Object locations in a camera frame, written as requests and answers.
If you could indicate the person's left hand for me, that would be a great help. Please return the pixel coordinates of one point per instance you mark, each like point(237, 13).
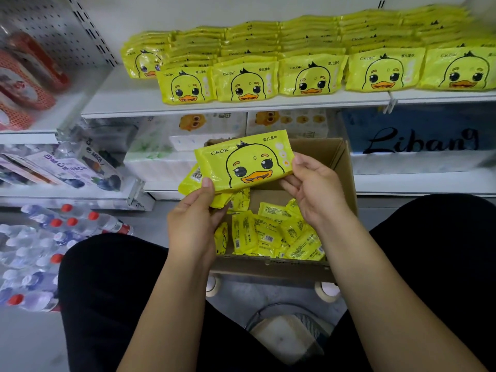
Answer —
point(194, 228)

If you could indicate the person's right hand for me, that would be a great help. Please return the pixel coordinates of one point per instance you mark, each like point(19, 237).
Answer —
point(322, 197)

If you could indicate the brown cardboard box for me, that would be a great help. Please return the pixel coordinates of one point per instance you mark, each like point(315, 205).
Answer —
point(333, 155)

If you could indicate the white metal shelf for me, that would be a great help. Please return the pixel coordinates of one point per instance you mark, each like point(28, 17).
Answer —
point(116, 96)

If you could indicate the person's left forearm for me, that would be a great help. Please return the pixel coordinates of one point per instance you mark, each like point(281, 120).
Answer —
point(170, 321)

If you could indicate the person's right forearm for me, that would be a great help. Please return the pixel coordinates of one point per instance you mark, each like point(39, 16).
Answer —
point(387, 306)

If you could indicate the person's left cream clog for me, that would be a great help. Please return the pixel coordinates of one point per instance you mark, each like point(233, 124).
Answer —
point(212, 286)

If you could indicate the person's cream clog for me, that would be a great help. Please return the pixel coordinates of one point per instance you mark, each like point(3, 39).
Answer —
point(327, 290)
point(212, 286)

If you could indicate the person's right cream clog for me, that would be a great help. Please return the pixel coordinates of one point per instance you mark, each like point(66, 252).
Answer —
point(327, 290)

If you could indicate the person's black trousers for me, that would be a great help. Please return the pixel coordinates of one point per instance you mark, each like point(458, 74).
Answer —
point(101, 306)

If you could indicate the white pegboard shelf unit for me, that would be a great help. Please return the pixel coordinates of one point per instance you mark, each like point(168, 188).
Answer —
point(85, 27)

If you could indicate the green white tissue pack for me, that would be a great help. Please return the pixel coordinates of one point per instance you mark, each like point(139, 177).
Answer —
point(147, 147)

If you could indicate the MIQI boxes with fruit print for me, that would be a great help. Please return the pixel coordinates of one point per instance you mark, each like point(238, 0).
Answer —
point(70, 168)

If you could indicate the pack of red-capped bottles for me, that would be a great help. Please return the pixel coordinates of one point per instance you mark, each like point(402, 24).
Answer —
point(46, 251)

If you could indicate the metal frame stool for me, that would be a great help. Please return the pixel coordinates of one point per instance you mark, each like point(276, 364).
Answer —
point(287, 337)

